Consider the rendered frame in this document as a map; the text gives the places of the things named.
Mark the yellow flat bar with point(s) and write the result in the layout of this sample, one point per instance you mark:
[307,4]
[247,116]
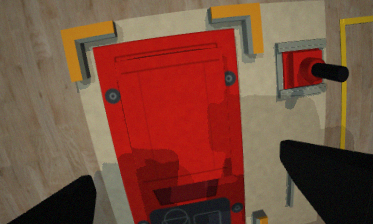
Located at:
[342,23]

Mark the cream flat base plate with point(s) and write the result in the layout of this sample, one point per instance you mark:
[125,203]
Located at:
[269,113]

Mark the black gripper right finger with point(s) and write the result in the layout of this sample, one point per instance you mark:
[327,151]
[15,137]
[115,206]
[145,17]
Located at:
[338,183]

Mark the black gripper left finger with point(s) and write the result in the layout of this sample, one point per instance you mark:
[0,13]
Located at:
[73,204]

